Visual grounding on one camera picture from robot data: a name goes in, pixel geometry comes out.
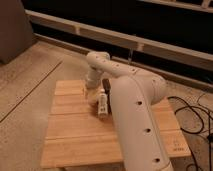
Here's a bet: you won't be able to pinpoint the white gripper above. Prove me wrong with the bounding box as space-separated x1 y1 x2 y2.
84 72 101 105

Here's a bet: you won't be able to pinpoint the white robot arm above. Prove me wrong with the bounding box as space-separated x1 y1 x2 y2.
86 51 174 171

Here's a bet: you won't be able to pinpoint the white bottle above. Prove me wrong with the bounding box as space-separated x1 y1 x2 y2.
98 89 108 118

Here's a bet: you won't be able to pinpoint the wooden table board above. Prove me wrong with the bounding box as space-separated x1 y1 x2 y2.
39 79 192 170

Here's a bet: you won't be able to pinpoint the white railing shelf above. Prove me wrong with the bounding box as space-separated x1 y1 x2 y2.
23 0 213 71

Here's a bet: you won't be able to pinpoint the grey cabinet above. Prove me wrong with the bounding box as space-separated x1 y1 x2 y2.
0 0 36 64

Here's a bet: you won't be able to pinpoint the black cables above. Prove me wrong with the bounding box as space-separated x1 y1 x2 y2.
166 91 213 171

